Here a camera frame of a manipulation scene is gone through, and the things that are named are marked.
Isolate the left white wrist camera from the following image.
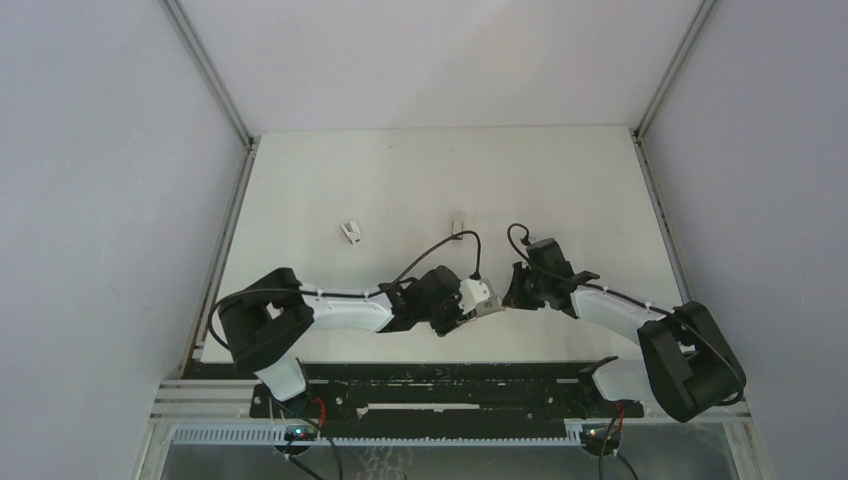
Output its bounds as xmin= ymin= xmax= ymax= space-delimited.
xmin=459 ymin=279 xmax=504 ymax=318

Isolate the green circuit board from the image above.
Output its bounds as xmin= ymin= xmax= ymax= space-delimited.
xmin=580 ymin=428 xmax=619 ymax=444
xmin=284 ymin=426 xmax=319 ymax=442

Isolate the left black camera cable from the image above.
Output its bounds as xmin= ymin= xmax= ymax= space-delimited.
xmin=207 ymin=230 xmax=483 ymax=352

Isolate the left green circuit board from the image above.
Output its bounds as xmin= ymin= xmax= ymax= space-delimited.
xmin=284 ymin=426 xmax=319 ymax=442

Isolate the black camera cable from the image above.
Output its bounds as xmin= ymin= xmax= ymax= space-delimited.
xmin=207 ymin=230 xmax=483 ymax=352
xmin=506 ymin=223 xmax=747 ymax=407

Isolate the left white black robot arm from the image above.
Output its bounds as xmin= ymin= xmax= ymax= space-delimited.
xmin=215 ymin=266 xmax=475 ymax=417

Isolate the white slotted cable duct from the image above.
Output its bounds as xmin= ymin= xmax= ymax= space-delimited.
xmin=170 ymin=423 xmax=591 ymax=448

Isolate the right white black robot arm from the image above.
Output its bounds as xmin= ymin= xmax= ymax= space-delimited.
xmin=503 ymin=239 xmax=747 ymax=423

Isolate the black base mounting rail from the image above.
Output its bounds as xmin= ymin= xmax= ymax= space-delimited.
xmin=249 ymin=361 xmax=644 ymax=440

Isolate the right green circuit board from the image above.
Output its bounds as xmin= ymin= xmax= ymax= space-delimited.
xmin=580 ymin=428 xmax=619 ymax=444

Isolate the right black camera cable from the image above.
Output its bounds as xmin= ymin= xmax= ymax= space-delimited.
xmin=506 ymin=223 xmax=747 ymax=407

